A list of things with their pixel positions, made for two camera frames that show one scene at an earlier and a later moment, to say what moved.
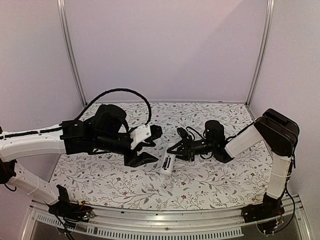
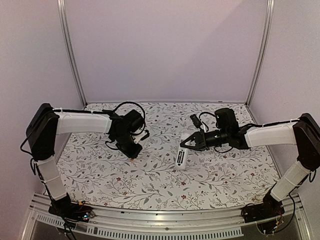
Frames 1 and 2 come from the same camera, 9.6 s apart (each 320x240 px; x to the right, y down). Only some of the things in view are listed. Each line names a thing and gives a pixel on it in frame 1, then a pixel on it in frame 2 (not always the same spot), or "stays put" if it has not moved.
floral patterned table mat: x=103 y=181 stays put
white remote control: x=167 y=166 -> x=182 y=158
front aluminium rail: x=103 y=223 stays put
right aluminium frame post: x=261 y=53 stays put
